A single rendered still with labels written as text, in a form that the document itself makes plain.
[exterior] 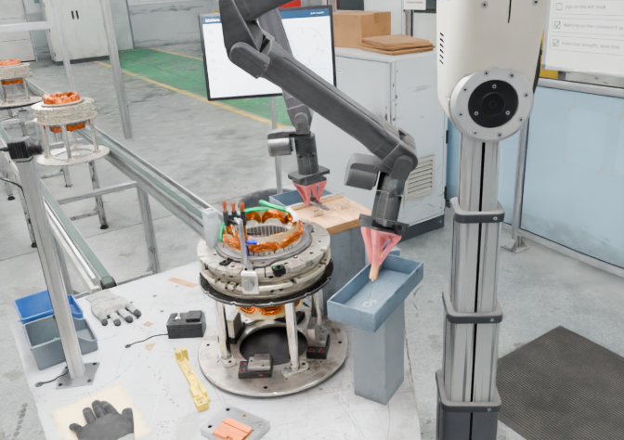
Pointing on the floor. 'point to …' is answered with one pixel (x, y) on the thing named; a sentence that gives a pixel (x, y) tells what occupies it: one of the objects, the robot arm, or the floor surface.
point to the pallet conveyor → (70, 237)
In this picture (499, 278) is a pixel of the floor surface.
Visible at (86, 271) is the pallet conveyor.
